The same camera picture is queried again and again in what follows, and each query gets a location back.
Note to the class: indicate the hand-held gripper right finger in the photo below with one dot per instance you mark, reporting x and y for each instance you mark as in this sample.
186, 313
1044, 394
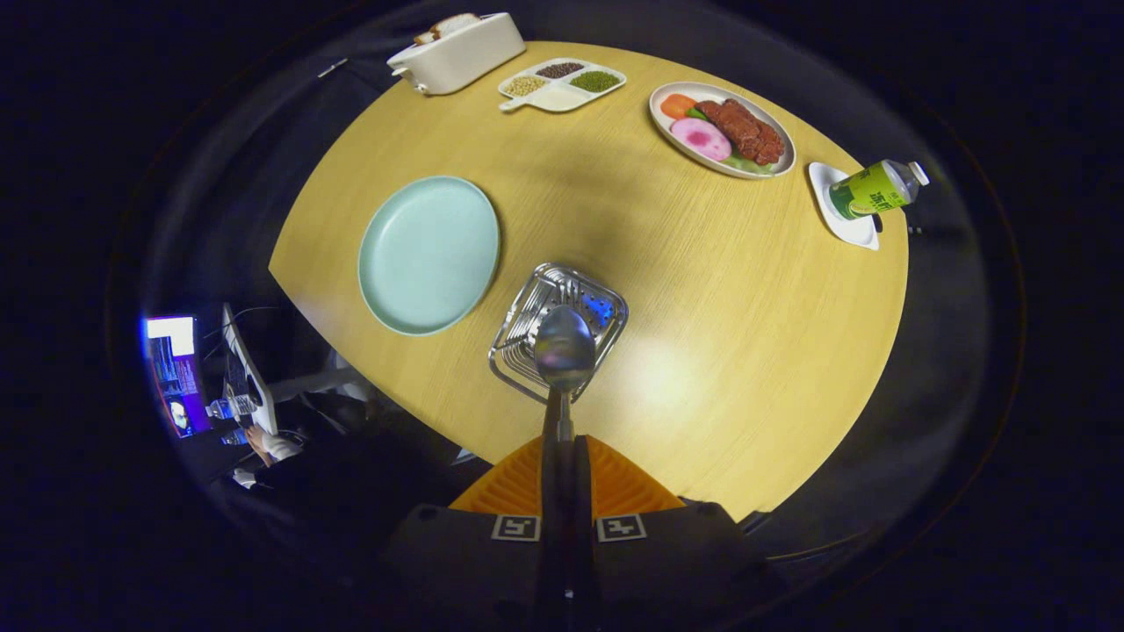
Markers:
676, 562

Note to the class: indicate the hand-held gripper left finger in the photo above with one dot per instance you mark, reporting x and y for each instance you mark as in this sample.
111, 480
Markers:
465, 562

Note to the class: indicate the perforated metal basket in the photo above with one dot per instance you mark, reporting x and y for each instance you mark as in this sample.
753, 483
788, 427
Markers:
518, 351

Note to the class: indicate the clear water bottle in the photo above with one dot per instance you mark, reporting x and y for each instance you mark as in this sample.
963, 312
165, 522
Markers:
233, 407

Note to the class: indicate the white laptop screen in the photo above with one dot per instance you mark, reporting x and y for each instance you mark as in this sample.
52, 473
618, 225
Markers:
248, 369

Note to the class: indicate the pale green round plate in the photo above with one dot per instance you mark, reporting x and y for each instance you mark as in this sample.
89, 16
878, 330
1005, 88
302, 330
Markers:
430, 254

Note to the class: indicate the lit computer monitor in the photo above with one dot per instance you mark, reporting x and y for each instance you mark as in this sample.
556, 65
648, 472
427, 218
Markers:
176, 377

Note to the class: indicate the white square coaster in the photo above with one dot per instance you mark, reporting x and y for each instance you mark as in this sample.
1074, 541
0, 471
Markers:
847, 230

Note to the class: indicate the green lettuce leaf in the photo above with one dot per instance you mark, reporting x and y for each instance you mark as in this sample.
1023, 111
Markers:
746, 164

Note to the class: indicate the white oval food plate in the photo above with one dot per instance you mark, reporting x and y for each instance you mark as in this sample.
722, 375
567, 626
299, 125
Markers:
680, 145

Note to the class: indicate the green label bottle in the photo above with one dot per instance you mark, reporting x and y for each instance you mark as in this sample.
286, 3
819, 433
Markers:
869, 190

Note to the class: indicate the pink radish slice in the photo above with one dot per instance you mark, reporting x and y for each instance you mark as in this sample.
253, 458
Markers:
701, 138

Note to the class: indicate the brown meat pieces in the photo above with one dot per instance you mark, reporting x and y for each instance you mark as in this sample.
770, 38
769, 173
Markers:
742, 130

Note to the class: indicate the orange carrot slices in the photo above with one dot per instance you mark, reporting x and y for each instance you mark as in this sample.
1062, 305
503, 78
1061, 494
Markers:
677, 105

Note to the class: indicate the white compartment dish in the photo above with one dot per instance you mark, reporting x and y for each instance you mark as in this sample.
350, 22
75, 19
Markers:
558, 96

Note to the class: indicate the pile of yellow soybeans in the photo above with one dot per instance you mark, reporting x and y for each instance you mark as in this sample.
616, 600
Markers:
524, 85

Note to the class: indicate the pile of green beans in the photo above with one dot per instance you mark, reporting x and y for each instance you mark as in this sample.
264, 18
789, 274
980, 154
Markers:
595, 81

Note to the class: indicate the pile of dark beans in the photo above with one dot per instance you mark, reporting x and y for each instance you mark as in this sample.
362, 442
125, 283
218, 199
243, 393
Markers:
559, 69

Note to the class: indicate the white toaster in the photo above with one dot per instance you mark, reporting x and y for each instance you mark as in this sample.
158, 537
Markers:
465, 57

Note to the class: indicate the silver metal clip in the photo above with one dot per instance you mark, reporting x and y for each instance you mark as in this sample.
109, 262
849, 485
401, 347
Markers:
332, 68

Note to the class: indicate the toast bread slice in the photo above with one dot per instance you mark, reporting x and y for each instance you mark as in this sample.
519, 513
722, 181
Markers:
426, 37
455, 25

